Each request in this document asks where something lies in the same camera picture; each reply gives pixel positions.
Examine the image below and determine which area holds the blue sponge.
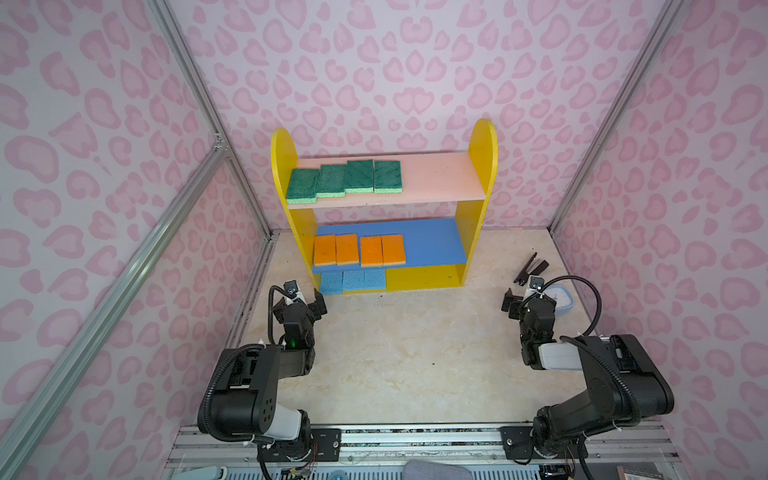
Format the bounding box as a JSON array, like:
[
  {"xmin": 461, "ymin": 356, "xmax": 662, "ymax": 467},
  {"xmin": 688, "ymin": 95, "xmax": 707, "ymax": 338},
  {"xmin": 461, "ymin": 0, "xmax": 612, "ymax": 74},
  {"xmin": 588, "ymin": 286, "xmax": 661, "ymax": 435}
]
[
  {"xmin": 320, "ymin": 272, "xmax": 343, "ymax": 295},
  {"xmin": 342, "ymin": 270, "xmax": 366, "ymax": 293},
  {"xmin": 363, "ymin": 269, "xmax": 387, "ymax": 291}
]

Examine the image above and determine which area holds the orange sponge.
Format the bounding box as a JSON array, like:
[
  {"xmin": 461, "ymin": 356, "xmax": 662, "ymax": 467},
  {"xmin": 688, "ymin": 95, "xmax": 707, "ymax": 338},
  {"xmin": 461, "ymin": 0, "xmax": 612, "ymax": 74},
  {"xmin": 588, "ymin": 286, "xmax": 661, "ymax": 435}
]
[
  {"xmin": 360, "ymin": 236, "xmax": 383, "ymax": 268},
  {"xmin": 335, "ymin": 234, "xmax": 360, "ymax": 266},
  {"xmin": 313, "ymin": 235, "xmax": 337, "ymax": 267},
  {"xmin": 381, "ymin": 234, "xmax": 407, "ymax": 266}
]

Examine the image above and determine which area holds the green sponge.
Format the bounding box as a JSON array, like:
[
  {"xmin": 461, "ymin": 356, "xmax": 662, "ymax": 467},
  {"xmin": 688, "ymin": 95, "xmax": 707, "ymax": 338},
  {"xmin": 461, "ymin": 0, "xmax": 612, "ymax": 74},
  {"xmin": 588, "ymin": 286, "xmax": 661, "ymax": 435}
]
[
  {"xmin": 316, "ymin": 164, "xmax": 346, "ymax": 198},
  {"xmin": 285, "ymin": 168, "xmax": 320, "ymax": 205},
  {"xmin": 373, "ymin": 160, "xmax": 403, "ymax": 194},
  {"xmin": 343, "ymin": 159, "xmax": 374, "ymax": 194}
]

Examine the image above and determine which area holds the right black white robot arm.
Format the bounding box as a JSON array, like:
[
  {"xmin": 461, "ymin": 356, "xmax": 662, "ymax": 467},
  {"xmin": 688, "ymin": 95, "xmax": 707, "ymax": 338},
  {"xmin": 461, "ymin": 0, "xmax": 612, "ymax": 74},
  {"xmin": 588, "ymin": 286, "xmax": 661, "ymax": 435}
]
[{"xmin": 500, "ymin": 291, "xmax": 674, "ymax": 465}]

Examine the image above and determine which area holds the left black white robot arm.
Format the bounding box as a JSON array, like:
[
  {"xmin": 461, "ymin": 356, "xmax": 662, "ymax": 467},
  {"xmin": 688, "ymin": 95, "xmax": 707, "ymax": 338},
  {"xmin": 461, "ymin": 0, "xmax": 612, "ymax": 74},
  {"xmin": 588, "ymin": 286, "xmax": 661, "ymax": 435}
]
[{"xmin": 197, "ymin": 281, "xmax": 327, "ymax": 461}]

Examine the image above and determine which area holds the yellow shelf with coloured boards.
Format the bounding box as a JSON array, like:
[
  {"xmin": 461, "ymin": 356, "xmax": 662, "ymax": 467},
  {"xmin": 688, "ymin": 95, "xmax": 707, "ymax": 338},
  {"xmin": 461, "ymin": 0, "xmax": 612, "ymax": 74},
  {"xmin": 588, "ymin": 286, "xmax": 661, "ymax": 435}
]
[{"xmin": 271, "ymin": 119, "xmax": 498, "ymax": 294}]

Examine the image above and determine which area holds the small blue white clock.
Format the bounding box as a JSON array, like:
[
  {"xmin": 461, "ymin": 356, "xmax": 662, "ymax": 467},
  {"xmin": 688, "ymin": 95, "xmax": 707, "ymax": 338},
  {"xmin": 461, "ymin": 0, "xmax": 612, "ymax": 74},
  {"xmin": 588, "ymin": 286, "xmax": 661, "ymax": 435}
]
[{"xmin": 544, "ymin": 285, "xmax": 575, "ymax": 316}]

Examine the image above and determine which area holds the black clip tool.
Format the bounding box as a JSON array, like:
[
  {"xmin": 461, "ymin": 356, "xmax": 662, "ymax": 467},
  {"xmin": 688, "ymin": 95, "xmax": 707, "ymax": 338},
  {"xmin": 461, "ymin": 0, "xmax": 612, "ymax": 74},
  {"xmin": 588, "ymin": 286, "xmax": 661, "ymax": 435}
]
[{"xmin": 514, "ymin": 252, "xmax": 549, "ymax": 286}]

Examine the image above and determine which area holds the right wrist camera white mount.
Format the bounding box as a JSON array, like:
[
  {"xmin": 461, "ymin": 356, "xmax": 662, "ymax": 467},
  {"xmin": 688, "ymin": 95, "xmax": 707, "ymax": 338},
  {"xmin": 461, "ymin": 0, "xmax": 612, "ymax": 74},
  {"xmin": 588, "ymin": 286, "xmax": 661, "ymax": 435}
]
[{"xmin": 524, "ymin": 275, "xmax": 546, "ymax": 299}]

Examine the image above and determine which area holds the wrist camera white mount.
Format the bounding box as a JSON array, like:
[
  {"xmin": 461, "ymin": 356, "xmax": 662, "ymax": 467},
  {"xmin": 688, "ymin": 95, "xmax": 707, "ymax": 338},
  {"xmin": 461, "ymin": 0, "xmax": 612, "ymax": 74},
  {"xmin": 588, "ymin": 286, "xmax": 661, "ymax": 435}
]
[
  {"xmin": 524, "ymin": 275, "xmax": 546, "ymax": 299},
  {"xmin": 282, "ymin": 280, "xmax": 306, "ymax": 305}
]

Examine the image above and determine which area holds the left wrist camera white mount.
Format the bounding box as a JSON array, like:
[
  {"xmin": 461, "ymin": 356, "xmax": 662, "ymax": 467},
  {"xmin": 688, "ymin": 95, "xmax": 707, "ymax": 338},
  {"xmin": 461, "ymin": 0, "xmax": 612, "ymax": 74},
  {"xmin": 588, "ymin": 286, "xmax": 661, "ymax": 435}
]
[{"xmin": 282, "ymin": 280, "xmax": 306, "ymax": 305}]

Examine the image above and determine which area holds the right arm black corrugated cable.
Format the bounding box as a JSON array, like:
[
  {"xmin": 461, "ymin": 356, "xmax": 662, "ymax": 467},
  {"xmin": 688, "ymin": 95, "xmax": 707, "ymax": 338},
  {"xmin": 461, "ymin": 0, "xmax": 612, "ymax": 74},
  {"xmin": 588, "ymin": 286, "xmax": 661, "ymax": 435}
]
[{"xmin": 536, "ymin": 274, "xmax": 643, "ymax": 421}]

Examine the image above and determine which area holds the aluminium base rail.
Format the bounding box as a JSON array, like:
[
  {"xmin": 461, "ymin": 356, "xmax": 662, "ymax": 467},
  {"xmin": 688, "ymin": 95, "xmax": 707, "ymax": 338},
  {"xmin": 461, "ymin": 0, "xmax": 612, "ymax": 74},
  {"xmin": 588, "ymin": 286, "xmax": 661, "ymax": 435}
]
[{"xmin": 161, "ymin": 421, "xmax": 688, "ymax": 479}]

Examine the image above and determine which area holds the left aluminium frame beam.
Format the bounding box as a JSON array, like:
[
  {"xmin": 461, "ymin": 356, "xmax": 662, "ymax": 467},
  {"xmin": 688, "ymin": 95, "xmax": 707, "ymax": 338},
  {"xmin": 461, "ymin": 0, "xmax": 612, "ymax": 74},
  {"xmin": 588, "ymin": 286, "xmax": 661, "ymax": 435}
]
[{"xmin": 1, "ymin": 139, "xmax": 227, "ymax": 479}]

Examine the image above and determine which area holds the right aluminium frame post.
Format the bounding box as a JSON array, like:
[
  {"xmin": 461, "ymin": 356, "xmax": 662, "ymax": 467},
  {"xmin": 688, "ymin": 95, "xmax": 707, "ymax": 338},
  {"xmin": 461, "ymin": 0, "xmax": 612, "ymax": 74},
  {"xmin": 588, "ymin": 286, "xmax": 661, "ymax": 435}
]
[{"xmin": 547, "ymin": 0, "xmax": 689, "ymax": 237}]

